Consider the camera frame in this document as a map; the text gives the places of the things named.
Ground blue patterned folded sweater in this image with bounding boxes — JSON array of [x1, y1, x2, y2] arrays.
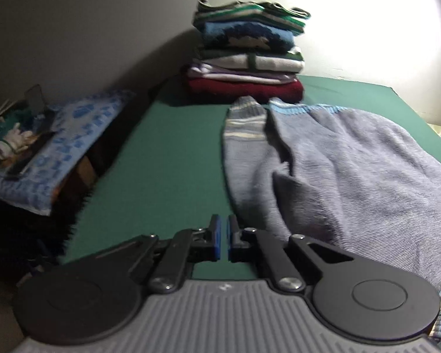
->
[[200, 20, 295, 53]]

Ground green white striped folded garment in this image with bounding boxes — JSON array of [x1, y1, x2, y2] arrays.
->
[[194, 0, 311, 35]]

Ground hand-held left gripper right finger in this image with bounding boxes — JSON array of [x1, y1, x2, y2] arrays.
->
[[226, 214, 357, 294]]

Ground white gloves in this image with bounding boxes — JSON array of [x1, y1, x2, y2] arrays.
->
[[0, 125, 31, 159]]

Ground green table cloth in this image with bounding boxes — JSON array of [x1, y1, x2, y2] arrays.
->
[[59, 75, 441, 282]]

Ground grey blue knit sweater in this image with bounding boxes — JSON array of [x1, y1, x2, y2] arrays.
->
[[220, 96, 441, 342]]

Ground green and white folded garment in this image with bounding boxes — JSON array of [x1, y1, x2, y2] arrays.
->
[[195, 46, 305, 73]]

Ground blue patterned towel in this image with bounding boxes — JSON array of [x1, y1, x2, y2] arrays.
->
[[0, 89, 136, 216]]

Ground pale lavender folded garment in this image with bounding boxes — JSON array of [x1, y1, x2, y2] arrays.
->
[[187, 64, 298, 84]]

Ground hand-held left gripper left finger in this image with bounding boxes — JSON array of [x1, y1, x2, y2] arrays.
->
[[96, 213, 221, 295]]

